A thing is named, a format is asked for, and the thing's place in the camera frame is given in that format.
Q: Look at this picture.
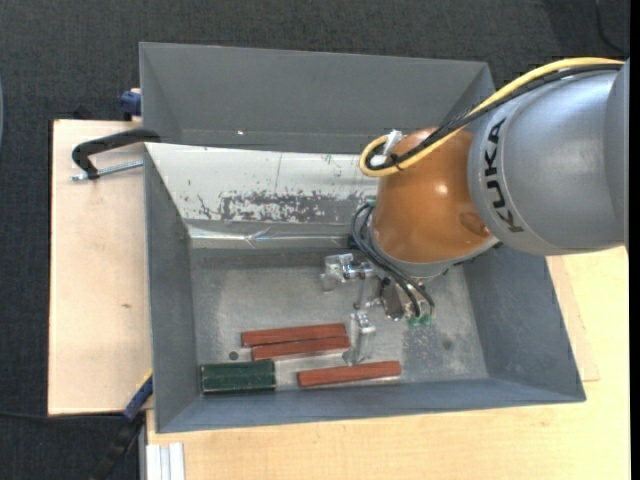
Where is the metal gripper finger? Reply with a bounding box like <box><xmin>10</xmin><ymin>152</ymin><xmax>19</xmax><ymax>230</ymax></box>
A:
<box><xmin>319</xmin><ymin>252</ymin><xmax>354</xmax><ymax>292</ymax></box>
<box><xmin>342</xmin><ymin>310</ymin><xmax>377</xmax><ymax>367</ymax></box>

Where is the grey metal bin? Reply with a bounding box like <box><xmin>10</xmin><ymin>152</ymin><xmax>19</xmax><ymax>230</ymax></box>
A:
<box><xmin>138</xmin><ymin>41</ymin><xmax>587</xmax><ymax>434</ymax></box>

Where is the red-brown flat block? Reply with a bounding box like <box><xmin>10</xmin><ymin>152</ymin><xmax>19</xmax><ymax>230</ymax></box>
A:
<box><xmin>251</xmin><ymin>336</ymin><xmax>351</xmax><ymax>362</ymax></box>
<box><xmin>296</xmin><ymin>360</ymin><xmax>403</xmax><ymax>389</ymax></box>
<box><xmin>240</xmin><ymin>323</ymin><xmax>349</xmax><ymax>348</ymax></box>

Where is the dark green flat block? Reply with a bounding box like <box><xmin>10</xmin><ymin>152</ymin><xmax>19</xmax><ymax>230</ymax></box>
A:
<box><xmin>200</xmin><ymin>359</ymin><xmax>277</xmax><ymax>380</ymax></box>
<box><xmin>201</xmin><ymin>375</ymin><xmax>278</xmax><ymax>395</ymax></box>

